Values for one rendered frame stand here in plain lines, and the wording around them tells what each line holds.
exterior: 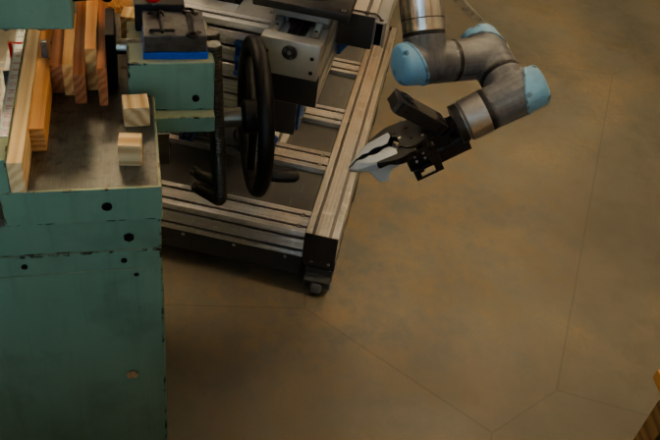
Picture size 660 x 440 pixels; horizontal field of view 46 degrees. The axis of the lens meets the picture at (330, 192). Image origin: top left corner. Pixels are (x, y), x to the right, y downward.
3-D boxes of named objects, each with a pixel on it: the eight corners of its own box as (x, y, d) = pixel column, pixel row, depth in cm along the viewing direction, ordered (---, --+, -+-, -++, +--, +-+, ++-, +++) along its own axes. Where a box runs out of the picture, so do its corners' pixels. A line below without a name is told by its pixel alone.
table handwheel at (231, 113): (271, 1, 130) (251, 80, 157) (149, 0, 125) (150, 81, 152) (290, 162, 121) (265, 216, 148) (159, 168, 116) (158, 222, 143)
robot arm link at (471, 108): (487, 107, 129) (470, 82, 135) (462, 120, 130) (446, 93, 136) (498, 138, 134) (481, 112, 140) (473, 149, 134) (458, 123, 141)
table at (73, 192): (229, 216, 112) (231, 185, 109) (5, 229, 105) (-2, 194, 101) (194, 20, 157) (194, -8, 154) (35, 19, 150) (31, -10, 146)
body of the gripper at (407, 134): (414, 184, 137) (477, 154, 135) (399, 150, 131) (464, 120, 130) (402, 157, 142) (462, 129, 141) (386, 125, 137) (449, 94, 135)
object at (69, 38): (76, 95, 121) (72, 64, 118) (65, 95, 121) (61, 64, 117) (79, 42, 134) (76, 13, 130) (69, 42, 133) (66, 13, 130)
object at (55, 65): (65, 92, 121) (62, 65, 118) (52, 93, 121) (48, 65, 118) (70, 35, 135) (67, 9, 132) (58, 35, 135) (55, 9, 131)
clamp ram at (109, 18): (155, 84, 125) (154, 34, 120) (108, 84, 124) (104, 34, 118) (153, 56, 132) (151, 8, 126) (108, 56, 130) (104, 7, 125)
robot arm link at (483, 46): (448, 22, 137) (473, 65, 131) (502, 18, 140) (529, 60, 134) (434, 55, 143) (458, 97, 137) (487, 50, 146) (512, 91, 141)
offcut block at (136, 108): (122, 113, 119) (121, 94, 117) (147, 111, 120) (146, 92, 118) (124, 127, 116) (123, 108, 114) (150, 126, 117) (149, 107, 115)
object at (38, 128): (46, 151, 110) (43, 128, 107) (31, 151, 109) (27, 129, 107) (64, -28, 154) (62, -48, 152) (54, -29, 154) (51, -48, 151)
